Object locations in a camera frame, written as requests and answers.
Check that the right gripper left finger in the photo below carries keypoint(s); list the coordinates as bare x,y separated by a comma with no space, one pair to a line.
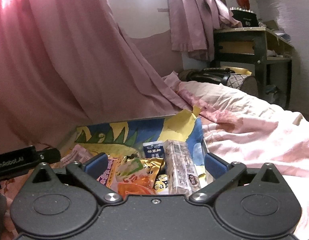
85,176

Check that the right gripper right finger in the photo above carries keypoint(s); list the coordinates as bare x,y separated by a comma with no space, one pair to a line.
225,176

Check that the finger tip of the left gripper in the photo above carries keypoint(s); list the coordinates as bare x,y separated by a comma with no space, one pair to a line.
49,155

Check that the yellow snack packet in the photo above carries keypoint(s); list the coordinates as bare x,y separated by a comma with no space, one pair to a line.
106,178

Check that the clear nut bar packet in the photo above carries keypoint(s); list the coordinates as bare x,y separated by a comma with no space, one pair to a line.
181,172

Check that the dark blue powder stick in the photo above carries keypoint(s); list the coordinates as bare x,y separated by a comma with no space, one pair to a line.
153,149

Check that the golden candy packet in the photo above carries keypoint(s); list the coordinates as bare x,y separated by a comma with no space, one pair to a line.
155,168

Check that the white barcode snack packet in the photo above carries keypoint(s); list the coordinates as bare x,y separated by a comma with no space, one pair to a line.
78,153

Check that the grey tray with cartoon liner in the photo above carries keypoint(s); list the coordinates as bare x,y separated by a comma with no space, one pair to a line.
118,139

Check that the pink floral bed sheet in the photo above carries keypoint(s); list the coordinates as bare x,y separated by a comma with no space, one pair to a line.
237,126

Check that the dark quilted bag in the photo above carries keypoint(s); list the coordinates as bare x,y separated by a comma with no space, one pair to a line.
226,77

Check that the pink curtain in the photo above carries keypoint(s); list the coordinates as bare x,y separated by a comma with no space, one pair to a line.
66,63

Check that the dark wooden side table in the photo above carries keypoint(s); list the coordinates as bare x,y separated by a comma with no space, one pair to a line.
270,55

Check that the hanging mauve cloth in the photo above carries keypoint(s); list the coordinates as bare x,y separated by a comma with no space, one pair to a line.
192,26

